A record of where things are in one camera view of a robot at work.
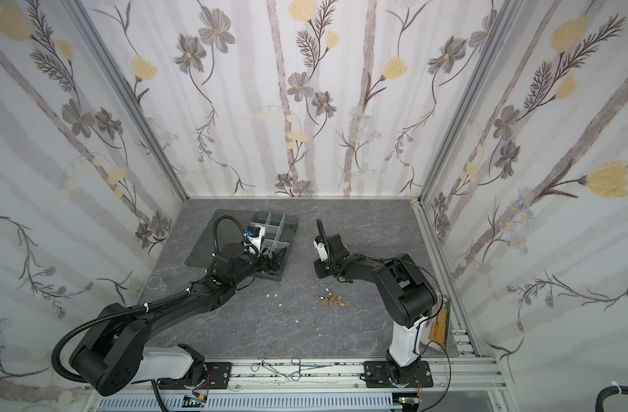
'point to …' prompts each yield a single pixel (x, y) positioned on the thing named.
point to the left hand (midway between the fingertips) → (276, 241)
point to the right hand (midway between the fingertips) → (318, 261)
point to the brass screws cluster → (331, 298)
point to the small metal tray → (439, 329)
